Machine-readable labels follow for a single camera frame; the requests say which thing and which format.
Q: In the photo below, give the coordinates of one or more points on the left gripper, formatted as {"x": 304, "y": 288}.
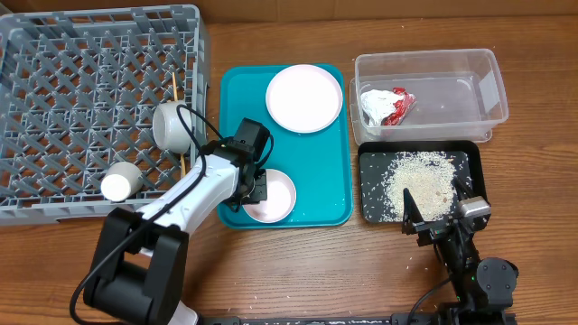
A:
{"x": 262, "y": 192}

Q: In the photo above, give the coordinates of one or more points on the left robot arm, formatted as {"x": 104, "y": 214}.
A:
{"x": 137, "y": 271}

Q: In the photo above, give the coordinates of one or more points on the grey dishwasher rack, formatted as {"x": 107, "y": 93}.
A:
{"x": 78, "y": 94}

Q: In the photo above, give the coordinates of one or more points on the rice pile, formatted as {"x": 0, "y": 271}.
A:
{"x": 428, "y": 176}

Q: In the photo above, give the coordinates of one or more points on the black waste tray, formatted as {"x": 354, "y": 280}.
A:
{"x": 470, "y": 148}

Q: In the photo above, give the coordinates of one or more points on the wooden chopstick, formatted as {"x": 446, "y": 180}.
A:
{"x": 174, "y": 87}
{"x": 183, "y": 165}

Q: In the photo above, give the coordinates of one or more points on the small pink-rimmed plate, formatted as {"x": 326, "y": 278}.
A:
{"x": 279, "y": 202}

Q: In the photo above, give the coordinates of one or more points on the large white plate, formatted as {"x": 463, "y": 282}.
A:
{"x": 304, "y": 98}

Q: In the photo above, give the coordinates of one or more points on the grey bowl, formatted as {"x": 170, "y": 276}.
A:
{"x": 169, "y": 133}

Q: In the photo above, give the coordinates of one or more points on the white paper cup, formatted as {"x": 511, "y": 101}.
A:
{"x": 122, "y": 180}

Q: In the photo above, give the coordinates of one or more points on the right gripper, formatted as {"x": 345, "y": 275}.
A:
{"x": 433, "y": 227}

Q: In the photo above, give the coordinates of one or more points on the red wrapper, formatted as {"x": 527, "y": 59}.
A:
{"x": 402, "y": 107}

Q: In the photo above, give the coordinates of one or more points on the teal plastic tray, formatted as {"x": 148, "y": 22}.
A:
{"x": 319, "y": 164}

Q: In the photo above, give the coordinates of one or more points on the clear plastic container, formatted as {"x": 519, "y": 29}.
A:
{"x": 459, "y": 94}

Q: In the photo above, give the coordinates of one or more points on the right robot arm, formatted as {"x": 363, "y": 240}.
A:
{"x": 483, "y": 287}

